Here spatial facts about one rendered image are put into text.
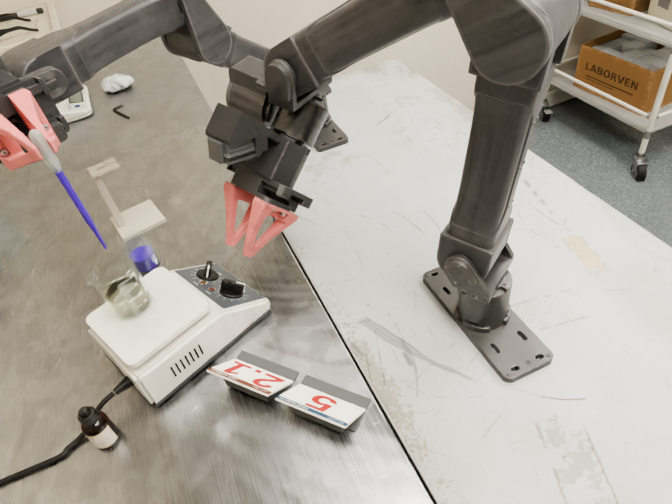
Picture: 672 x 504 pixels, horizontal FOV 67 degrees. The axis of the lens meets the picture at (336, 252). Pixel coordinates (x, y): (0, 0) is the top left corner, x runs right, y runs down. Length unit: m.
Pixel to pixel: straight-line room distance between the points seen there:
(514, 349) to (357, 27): 0.41
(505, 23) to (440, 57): 2.08
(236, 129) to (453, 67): 2.07
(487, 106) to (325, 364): 0.37
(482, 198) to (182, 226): 0.57
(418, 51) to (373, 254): 1.72
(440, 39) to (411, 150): 1.49
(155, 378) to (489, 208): 0.43
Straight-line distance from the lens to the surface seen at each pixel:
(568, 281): 0.78
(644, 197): 2.51
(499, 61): 0.45
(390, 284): 0.75
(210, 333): 0.68
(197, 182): 1.05
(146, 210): 1.01
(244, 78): 0.66
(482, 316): 0.67
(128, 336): 0.67
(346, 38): 0.54
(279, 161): 0.60
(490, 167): 0.53
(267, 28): 2.12
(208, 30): 0.84
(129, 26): 0.79
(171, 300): 0.69
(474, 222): 0.57
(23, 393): 0.82
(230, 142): 0.56
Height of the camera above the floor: 1.45
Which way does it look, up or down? 43 degrees down
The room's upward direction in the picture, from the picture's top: 10 degrees counter-clockwise
